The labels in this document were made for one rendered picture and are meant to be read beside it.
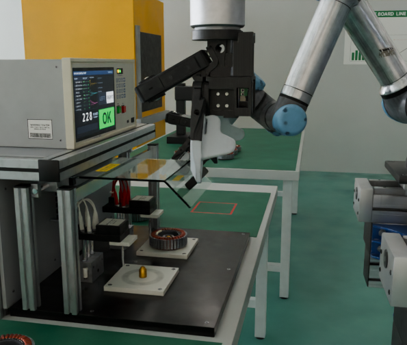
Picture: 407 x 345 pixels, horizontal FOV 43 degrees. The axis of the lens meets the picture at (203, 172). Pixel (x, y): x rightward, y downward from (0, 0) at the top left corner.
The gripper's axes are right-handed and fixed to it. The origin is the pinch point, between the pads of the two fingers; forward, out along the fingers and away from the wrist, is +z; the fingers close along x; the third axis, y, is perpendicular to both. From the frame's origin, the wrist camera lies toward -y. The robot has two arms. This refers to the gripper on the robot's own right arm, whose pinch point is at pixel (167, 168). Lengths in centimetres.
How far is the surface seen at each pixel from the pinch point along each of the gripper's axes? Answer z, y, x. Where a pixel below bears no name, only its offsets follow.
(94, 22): 48, -165, 327
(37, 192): 10.5, -14.9, -38.3
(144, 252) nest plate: 22.3, 10.6, -2.9
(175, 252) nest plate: 16.7, 17.3, -1.8
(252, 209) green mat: 9, 31, 59
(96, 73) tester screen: -11.1, -27.5, -13.7
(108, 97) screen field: -6.3, -23.5, -6.6
